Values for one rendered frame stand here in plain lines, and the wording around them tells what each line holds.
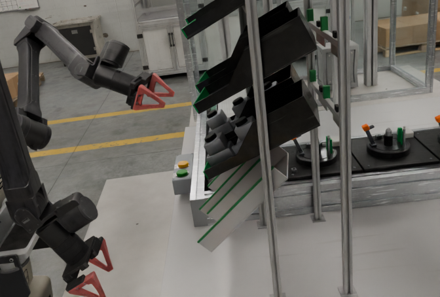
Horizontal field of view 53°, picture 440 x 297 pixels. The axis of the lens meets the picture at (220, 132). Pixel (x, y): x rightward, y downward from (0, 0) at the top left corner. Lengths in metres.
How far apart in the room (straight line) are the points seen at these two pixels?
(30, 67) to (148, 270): 0.73
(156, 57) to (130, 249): 5.47
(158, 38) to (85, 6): 3.23
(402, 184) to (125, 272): 0.88
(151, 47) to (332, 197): 5.51
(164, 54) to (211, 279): 5.67
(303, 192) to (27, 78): 0.93
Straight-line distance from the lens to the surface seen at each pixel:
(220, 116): 1.16
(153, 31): 6.67
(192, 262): 1.31
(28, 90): 1.47
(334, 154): 1.53
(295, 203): 1.43
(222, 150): 1.02
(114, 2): 9.51
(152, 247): 1.41
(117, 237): 1.49
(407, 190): 1.52
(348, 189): 1.01
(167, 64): 6.75
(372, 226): 1.41
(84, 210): 0.97
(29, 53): 1.57
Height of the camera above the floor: 1.66
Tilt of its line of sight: 22 degrees down
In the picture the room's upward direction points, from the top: 8 degrees counter-clockwise
